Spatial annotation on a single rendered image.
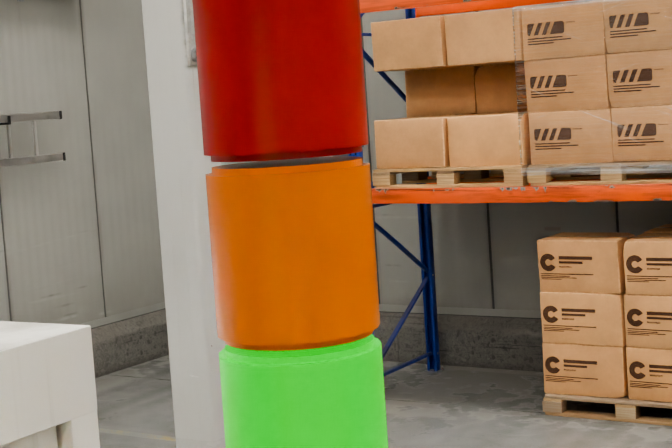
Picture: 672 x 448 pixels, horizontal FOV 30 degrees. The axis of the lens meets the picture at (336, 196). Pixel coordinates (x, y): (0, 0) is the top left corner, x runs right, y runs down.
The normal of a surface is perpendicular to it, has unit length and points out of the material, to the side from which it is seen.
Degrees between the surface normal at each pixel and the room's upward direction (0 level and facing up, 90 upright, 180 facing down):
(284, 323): 90
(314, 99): 90
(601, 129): 92
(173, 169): 90
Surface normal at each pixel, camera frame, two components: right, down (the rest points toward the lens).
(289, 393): -0.14, 0.09
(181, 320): -0.51, 0.10
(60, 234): 0.84, -0.01
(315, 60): 0.37, 0.05
